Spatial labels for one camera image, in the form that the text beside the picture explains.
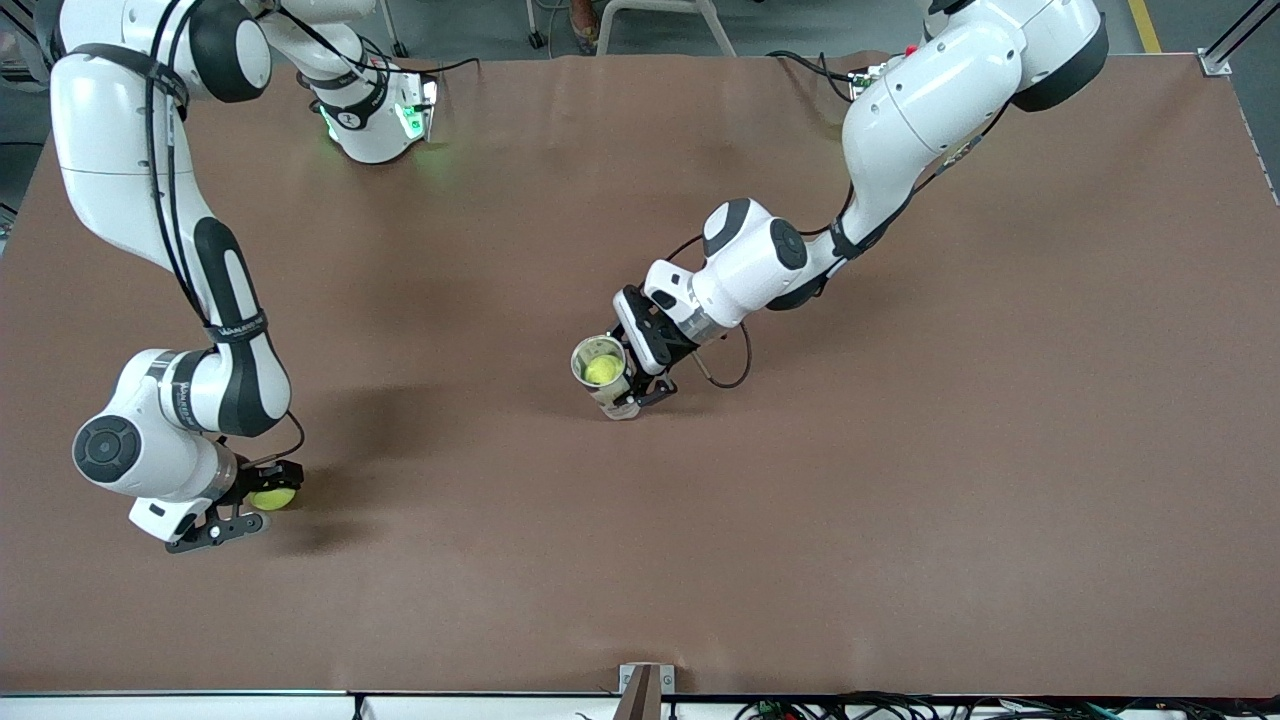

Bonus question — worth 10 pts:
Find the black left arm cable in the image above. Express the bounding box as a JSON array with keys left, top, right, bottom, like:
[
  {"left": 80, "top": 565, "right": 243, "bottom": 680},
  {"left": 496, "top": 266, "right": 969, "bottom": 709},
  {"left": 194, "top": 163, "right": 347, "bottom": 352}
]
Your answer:
[{"left": 662, "top": 232, "right": 753, "bottom": 391}]

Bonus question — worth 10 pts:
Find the white table edge rail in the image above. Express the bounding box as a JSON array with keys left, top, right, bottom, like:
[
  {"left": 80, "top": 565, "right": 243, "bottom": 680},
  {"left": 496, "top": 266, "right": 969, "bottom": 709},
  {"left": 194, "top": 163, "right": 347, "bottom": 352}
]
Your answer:
[{"left": 0, "top": 688, "right": 1280, "bottom": 720}]

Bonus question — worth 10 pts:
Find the brown camera post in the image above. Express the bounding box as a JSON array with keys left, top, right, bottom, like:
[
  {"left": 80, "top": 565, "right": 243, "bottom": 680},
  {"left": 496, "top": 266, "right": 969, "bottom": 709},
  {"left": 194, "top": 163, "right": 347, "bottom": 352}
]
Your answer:
[{"left": 612, "top": 668, "right": 663, "bottom": 720}]

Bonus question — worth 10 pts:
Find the white blue tennis ball can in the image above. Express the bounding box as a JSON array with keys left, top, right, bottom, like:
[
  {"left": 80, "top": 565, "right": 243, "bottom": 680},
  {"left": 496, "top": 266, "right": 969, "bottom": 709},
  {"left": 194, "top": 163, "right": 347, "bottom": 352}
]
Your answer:
[{"left": 570, "top": 334, "right": 643, "bottom": 422}]

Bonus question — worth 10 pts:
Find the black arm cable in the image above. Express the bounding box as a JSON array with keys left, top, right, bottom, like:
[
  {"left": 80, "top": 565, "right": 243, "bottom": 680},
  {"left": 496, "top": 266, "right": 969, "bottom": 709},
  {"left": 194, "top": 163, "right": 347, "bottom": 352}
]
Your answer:
[
  {"left": 145, "top": 0, "right": 306, "bottom": 469},
  {"left": 662, "top": 232, "right": 753, "bottom": 391}
]

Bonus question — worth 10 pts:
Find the white stool frame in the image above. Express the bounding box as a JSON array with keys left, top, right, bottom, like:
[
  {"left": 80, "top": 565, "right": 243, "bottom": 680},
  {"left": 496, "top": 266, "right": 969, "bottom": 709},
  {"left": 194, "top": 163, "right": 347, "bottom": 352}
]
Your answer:
[{"left": 595, "top": 0, "right": 738, "bottom": 58}]

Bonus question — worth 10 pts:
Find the black base cable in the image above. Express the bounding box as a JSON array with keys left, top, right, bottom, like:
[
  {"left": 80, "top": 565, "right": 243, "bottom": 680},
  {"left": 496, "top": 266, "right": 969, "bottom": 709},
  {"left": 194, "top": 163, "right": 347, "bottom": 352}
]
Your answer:
[
  {"left": 262, "top": 0, "right": 481, "bottom": 81},
  {"left": 768, "top": 50, "right": 863, "bottom": 106}
]

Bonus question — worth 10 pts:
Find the aluminium frame profile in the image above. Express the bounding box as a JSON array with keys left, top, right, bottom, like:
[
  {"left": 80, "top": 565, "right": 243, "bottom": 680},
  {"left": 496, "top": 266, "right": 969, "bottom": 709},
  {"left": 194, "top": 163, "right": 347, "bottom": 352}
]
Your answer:
[{"left": 1200, "top": 0, "right": 1280, "bottom": 78}]

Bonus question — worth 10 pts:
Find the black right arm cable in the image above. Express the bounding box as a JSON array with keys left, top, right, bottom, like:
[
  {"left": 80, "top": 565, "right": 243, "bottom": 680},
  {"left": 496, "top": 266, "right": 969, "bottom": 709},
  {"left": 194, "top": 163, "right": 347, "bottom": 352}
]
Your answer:
[{"left": 145, "top": 0, "right": 306, "bottom": 469}]

